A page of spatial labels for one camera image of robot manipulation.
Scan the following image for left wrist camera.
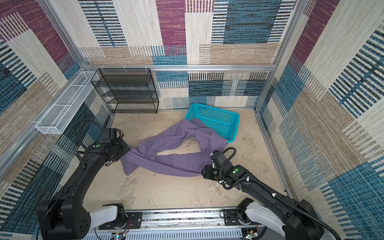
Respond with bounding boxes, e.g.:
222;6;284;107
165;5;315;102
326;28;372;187
98;128;124;145

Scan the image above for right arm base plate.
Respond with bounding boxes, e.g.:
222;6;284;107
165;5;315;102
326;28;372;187
219;209;258;226

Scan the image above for black wire mesh shelf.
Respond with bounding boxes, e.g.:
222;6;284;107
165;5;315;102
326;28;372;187
91;68;159;114

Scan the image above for white wire mesh tray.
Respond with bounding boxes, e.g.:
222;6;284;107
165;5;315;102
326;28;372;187
36;71;95;135

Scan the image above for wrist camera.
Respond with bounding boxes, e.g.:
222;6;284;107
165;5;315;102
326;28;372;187
211;151;231;170
98;128;124;145

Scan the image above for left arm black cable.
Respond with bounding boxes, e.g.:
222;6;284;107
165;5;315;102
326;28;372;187
73;119;104;169

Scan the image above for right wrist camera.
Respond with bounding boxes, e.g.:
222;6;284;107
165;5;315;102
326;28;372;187
211;151;231;170

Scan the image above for aluminium mounting rail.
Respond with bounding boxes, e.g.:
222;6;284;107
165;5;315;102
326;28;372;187
50;206;313;240

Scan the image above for purple trousers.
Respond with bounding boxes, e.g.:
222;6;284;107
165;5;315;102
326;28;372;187
120;119;227;177

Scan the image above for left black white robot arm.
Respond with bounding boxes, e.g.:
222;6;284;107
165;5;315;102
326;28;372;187
36;141;130;240

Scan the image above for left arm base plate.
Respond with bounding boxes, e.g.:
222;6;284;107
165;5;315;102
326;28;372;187
98;212;143;231

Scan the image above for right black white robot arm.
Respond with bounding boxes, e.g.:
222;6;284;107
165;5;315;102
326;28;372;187
201;165;325;240

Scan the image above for teal plastic basket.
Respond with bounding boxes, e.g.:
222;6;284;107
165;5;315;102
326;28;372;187
185;103;240;143

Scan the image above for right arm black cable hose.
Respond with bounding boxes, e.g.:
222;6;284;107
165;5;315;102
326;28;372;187
217;146;343;240

